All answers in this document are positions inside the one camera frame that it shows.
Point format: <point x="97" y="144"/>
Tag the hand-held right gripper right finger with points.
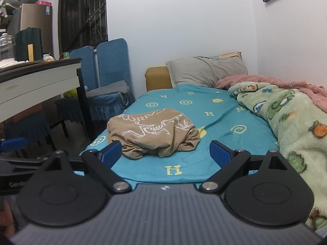
<point x="219" y="154"/>

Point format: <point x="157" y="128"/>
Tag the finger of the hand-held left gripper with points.
<point x="12" y="144"/>
<point x="23" y="163"/>

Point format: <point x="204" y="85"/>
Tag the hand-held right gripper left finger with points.
<point x="112" y="154"/>

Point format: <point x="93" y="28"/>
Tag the tan printed T-shirt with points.
<point x="153" y="130"/>

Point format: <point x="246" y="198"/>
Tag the person's left forearm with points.
<point x="6" y="219"/>

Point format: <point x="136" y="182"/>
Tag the blue covered chair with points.
<point x="25" y="125"/>
<point x="81" y="63"/>
<point x="112" y="61"/>

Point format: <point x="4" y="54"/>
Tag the teal patterned bed sheet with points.
<point x="230" y="117"/>

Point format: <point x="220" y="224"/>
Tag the white table with black legs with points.
<point x="38" y="86"/>

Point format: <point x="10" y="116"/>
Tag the grey cloth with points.
<point x="112" y="88"/>

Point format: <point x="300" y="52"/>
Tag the green plush toy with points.
<point x="70" y="93"/>

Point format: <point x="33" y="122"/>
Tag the green cartoon printed blanket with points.
<point x="293" y="132"/>

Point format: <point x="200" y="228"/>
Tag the grey pillow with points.
<point x="204" y="71"/>

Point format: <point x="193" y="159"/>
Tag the mustard bed headboard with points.
<point x="157" y="77"/>

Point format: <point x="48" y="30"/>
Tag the pink fluffy blanket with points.
<point x="281" y="83"/>

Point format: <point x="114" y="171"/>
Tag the glass jar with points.
<point x="6" y="48"/>

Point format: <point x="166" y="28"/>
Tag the tan pillow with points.
<point x="233" y="55"/>

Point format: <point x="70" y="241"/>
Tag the dark green kettle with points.
<point x="24" y="43"/>

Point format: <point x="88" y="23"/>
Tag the green can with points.
<point x="66" y="55"/>

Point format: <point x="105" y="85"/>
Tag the silver fridge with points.
<point x="38" y="17"/>

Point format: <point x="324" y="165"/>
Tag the pink lidded container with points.
<point x="44" y="3"/>

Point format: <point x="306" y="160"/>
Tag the dark window with grille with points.
<point x="84" y="10"/>

